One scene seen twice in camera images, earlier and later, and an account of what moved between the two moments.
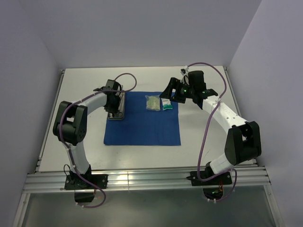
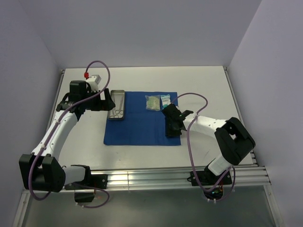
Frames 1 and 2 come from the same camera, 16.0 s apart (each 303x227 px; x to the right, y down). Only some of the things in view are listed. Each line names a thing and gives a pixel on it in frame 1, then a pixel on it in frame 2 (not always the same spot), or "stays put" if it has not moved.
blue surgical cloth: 141,126 stays put
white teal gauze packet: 166,104 stays put
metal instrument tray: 120,114 stays put
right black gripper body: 173,88 -> 173,120
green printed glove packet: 153,102 stays put
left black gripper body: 113,107 -> 100,100
